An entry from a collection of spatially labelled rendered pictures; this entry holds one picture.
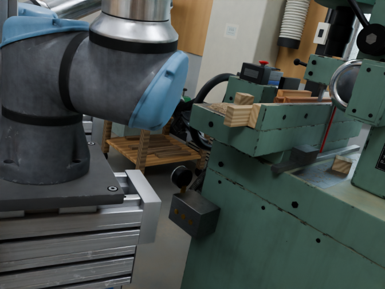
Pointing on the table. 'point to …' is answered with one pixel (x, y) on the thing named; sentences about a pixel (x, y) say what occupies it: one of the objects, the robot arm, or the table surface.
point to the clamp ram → (287, 84)
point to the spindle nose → (340, 31)
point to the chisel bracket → (321, 69)
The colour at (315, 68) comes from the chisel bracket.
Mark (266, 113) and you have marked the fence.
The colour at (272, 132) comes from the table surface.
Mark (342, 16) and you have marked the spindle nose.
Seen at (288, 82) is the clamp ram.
